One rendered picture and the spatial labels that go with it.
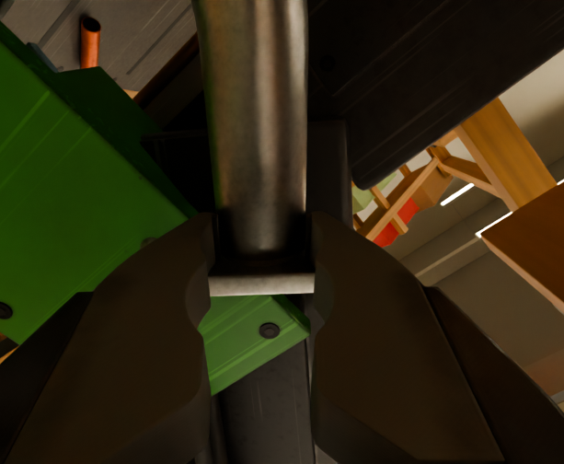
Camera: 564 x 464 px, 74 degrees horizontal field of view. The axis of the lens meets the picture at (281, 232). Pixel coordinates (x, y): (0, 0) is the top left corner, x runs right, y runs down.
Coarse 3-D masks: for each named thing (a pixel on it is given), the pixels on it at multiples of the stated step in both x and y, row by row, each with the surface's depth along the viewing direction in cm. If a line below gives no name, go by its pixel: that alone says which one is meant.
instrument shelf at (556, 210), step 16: (544, 192) 63; (560, 192) 59; (528, 208) 62; (544, 208) 59; (560, 208) 56; (496, 224) 65; (512, 224) 61; (528, 224) 58; (544, 224) 55; (560, 224) 52; (496, 240) 60; (512, 240) 57; (528, 240) 54; (544, 240) 52; (560, 240) 49; (512, 256) 54; (528, 256) 51; (544, 256) 49; (560, 256) 47; (528, 272) 49; (544, 272) 46; (560, 272) 45; (544, 288) 45; (560, 288) 42; (560, 304) 42
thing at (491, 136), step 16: (480, 112) 80; (496, 112) 79; (464, 128) 81; (480, 128) 81; (496, 128) 80; (512, 128) 80; (464, 144) 89; (480, 144) 81; (496, 144) 81; (512, 144) 80; (528, 144) 80; (480, 160) 86; (496, 160) 82; (512, 160) 81; (528, 160) 81; (496, 176) 83; (512, 176) 82; (528, 176) 82; (544, 176) 81; (512, 192) 83; (528, 192) 83; (512, 208) 89
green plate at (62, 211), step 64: (0, 64) 12; (0, 128) 13; (64, 128) 13; (128, 128) 18; (0, 192) 15; (64, 192) 15; (128, 192) 14; (0, 256) 16; (64, 256) 16; (128, 256) 16; (0, 320) 18; (256, 320) 17
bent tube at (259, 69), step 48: (192, 0) 9; (240, 0) 8; (288, 0) 9; (240, 48) 9; (288, 48) 9; (240, 96) 9; (288, 96) 10; (240, 144) 10; (288, 144) 10; (240, 192) 11; (288, 192) 11; (240, 240) 12; (288, 240) 12; (240, 288) 12; (288, 288) 12
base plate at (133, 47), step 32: (32, 0) 39; (64, 0) 42; (96, 0) 45; (128, 0) 49; (160, 0) 53; (32, 32) 42; (64, 32) 46; (128, 32) 54; (160, 32) 60; (192, 32) 67; (64, 64) 51; (128, 64) 62; (160, 64) 69
